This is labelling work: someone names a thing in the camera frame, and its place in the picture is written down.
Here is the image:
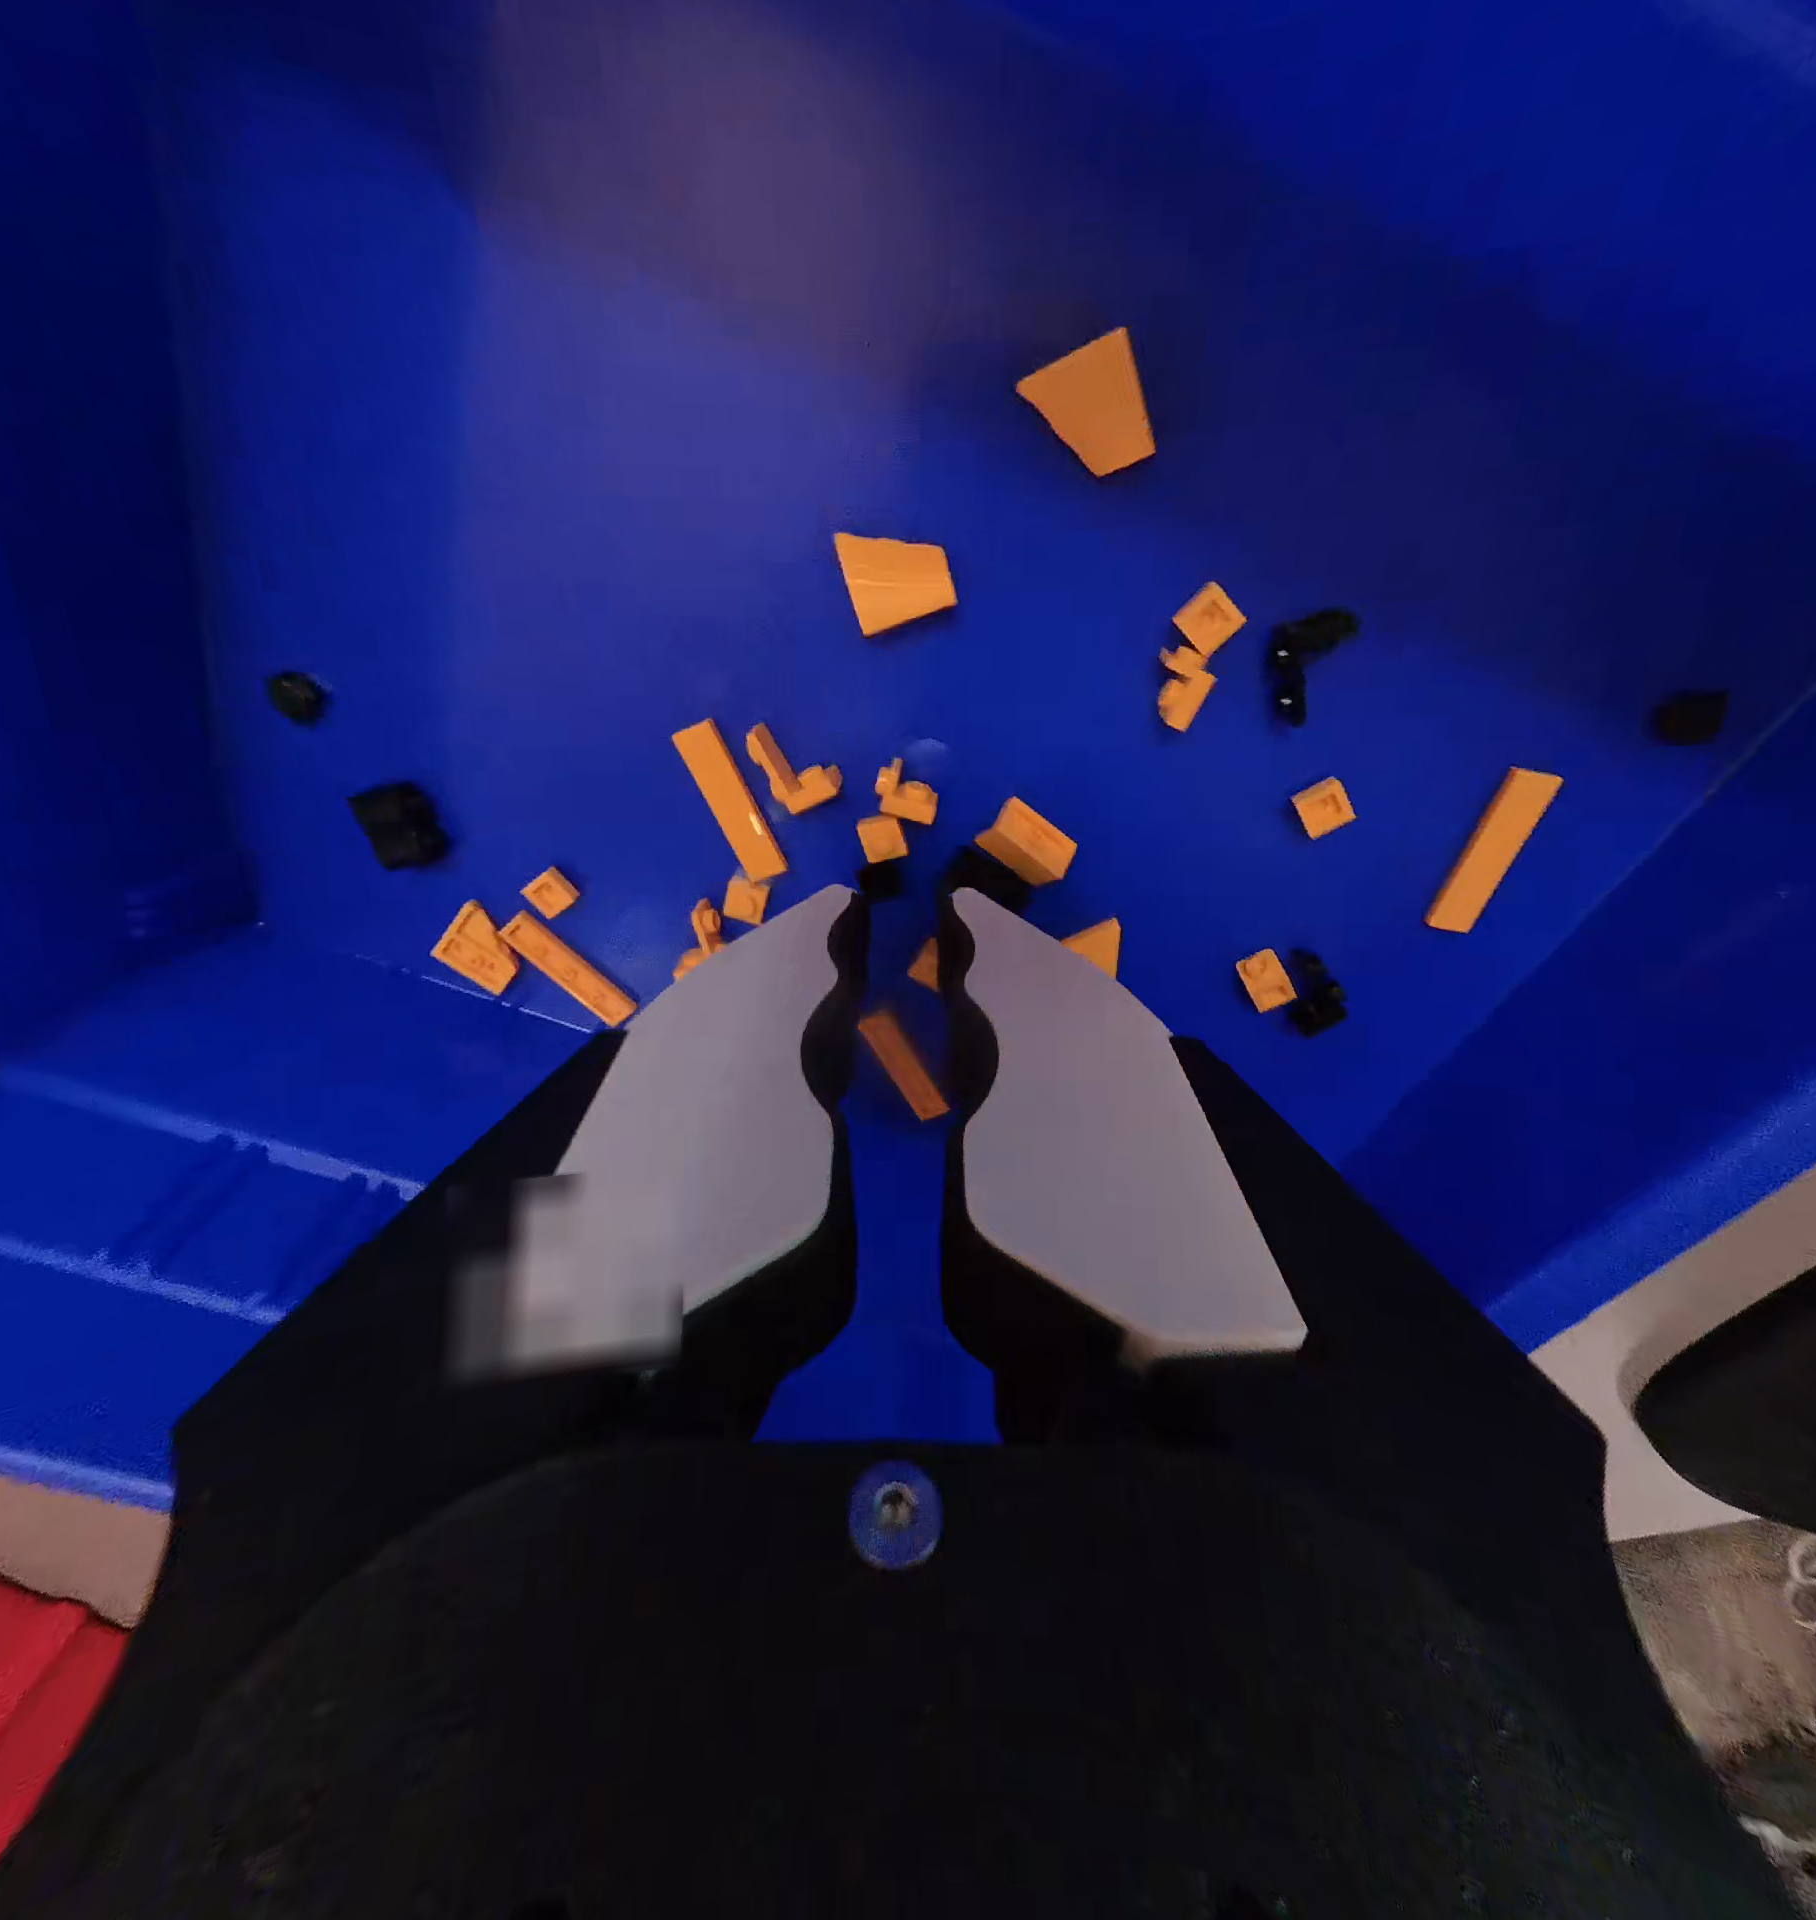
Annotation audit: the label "narrow orange lego tile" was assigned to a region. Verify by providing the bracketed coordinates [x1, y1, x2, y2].
[858, 1009, 952, 1124]

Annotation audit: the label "scattered black lego pieces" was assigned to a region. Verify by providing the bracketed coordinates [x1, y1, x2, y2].
[267, 607, 1733, 1039]

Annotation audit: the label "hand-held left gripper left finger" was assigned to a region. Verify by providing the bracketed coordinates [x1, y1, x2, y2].
[555, 886, 872, 1445]

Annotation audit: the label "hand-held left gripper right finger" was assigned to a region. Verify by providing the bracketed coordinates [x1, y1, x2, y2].
[937, 886, 1310, 1445]

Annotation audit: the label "red plastic bin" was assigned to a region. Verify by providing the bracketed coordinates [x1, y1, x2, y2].
[0, 1556, 131, 1848]

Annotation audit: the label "blue plastic bin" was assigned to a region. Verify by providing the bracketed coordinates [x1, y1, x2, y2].
[0, 0, 1816, 1516]

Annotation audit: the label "dark round object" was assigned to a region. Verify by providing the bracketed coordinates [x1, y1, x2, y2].
[1633, 1244, 1816, 1535]

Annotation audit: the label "pile of orange lego pieces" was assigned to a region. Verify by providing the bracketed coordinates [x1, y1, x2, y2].
[431, 325, 1567, 1124]

